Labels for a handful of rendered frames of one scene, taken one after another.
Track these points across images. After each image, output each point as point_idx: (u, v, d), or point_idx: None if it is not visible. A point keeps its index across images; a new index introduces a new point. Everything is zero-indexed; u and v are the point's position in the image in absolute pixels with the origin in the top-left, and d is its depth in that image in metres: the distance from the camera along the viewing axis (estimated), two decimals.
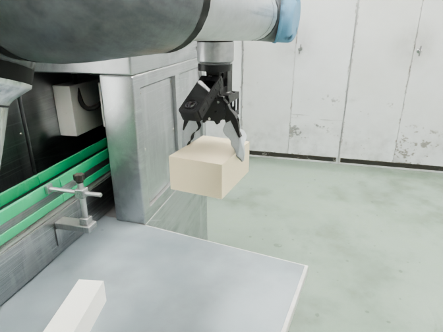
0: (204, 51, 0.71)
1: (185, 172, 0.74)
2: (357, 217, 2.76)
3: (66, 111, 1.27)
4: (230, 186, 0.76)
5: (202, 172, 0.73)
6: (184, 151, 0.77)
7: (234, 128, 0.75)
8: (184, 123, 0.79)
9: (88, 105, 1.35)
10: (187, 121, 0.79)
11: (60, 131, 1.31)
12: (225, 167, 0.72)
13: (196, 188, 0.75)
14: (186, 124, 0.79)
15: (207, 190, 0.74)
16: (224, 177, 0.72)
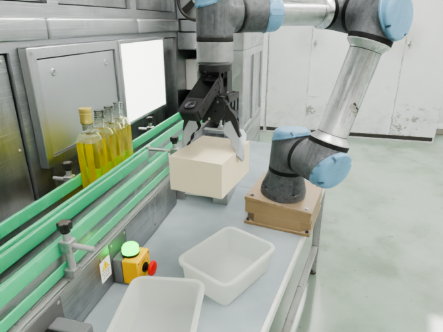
0: (204, 51, 0.71)
1: (185, 172, 0.74)
2: (361, 169, 3.64)
3: (192, 74, 2.16)
4: (230, 186, 0.76)
5: (202, 172, 0.73)
6: (184, 151, 0.77)
7: (234, 128, 0.75)
8: (184, 123, 0.79)
9: (201, 72, 2.23)
10: (187, 121, 0.79)
11: (186, 87, 2.19)
12: (225, 167, 0.72)
13: (196, 188, 0.75)
14: (186, 124, 0.79)
15: (207, 190, 0.74)
16: (224, 177, 0.72)
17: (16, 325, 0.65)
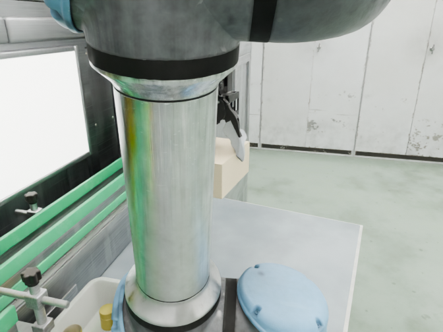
0: None
1: None
2: (376, 203, 2.96)
3: None
4: (230, 186, 0.76)
5: None
6: None
7: (234, 128, 0.75)
8: None
9: None
10: None
11: None
12: (225, 167, 0.72)
13: None
14: None
15: None
16: (224, 177, 0.72)
17: None
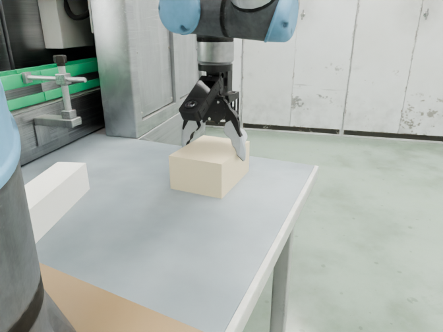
0: (204, 51, 0.71)
1: (185, 172, 0.74)
2: (363, 180, 2.65)
3: (51, 19, 1.16)
4: (230, 185, 0.76)
5: (202, 172, 0.73)
6: (184, 151, 0.77)
7: (235, 128, 0.75)
8: (184, 122, 0.79)
9: None
10: (187, 120, 0.79)
11: (45, 43, 1.20)
12: (225, 166, 0.72)
13: (196, 188, 0.75)
14: (186, 123, 0.79)
15: (207, 190, 0.74)
16: (224, 176, 0.72)
17: None
